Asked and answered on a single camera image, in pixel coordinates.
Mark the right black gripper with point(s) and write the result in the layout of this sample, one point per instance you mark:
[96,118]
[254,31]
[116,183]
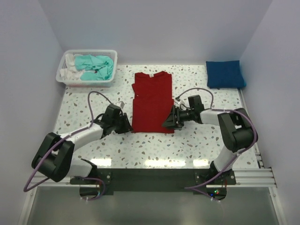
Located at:
[176,117]

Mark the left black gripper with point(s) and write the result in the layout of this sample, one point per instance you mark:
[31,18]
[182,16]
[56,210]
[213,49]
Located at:
[120,123]

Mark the red t shirt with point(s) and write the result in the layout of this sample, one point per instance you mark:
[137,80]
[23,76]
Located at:
[152,102]

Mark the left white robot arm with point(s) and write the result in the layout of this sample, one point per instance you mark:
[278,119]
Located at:
[54,158]

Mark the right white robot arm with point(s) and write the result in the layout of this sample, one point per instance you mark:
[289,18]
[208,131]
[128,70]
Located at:
[237,131]

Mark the teal t shirt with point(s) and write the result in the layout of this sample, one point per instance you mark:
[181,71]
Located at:
[96,68]

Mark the folded blue t shirt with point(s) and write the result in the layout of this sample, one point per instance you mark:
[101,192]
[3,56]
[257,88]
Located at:
[224,75]

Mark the white plastic laundry basket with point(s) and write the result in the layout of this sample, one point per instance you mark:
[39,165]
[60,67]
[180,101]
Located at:
[79,83]

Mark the white t shirt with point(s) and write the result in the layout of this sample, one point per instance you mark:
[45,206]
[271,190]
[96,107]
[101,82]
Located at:
[70,72]

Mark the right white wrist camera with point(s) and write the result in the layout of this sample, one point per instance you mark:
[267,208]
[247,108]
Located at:
[178,102]

